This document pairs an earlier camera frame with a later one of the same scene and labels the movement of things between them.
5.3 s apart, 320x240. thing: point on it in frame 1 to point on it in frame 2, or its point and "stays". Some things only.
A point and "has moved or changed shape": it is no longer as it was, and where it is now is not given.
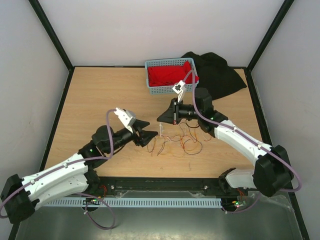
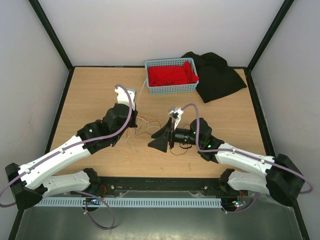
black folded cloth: (215, 74) stays
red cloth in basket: (163, 76) stays
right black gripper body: (175, 109) to (171, 138)
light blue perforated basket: (169, 62) stays
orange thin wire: (192, 138) has moved or changed shape
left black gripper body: (137, 140) to (132, 122)
